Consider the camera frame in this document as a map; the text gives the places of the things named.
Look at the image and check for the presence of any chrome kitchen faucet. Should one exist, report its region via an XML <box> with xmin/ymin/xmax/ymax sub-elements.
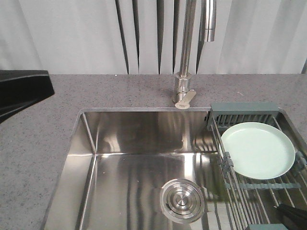
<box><xmin>172</xmin><ymin>0</ymin><xmax>217</xmax><ymax>110</ymax></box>

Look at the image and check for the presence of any light green round plate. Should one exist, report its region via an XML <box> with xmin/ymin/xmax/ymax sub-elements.
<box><xmin>221</xmin><ymin>122</ymin><xmax>295</xmax><ymax>180</ymax></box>

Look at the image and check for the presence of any grey metal dish rack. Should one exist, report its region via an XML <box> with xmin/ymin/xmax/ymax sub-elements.
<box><xmin>205</xmin><ymin>102</ymin><xmax>307</xmax><ymax>230</ymax></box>

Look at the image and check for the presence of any stainless steel sink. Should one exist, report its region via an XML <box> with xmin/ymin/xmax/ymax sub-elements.
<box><xmin>42</xmin><ymin>108</ymin><xmax>235</xmax><ymax>230</ymax></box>

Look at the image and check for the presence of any round steel sink drain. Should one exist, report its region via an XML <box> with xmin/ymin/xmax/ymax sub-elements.
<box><xmin>160</xmin><ymin>178</ymin><xmax>205</xmax><ymax>224</ymax></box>

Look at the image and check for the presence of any white pleated curtain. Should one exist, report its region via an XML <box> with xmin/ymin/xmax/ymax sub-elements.
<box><xmin>0</xmin><ymin>0</ymin><xmax>307</xmax><ymax>74</ymax></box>

